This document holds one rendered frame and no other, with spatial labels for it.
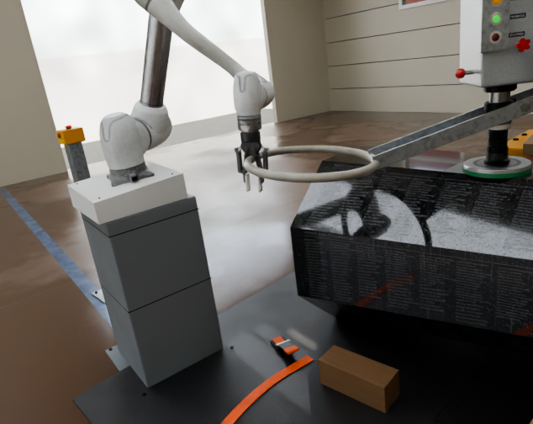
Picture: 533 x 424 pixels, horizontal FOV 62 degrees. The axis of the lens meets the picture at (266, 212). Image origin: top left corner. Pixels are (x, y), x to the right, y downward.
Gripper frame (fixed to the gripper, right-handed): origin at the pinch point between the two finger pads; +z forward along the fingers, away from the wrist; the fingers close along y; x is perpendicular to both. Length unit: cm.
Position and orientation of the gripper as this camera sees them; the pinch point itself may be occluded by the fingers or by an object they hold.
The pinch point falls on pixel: (254, 182)
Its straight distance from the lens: 173.6
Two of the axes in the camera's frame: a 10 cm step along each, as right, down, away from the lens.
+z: 0.6, 9.5, 3.2
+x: 3.4, -3.2, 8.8
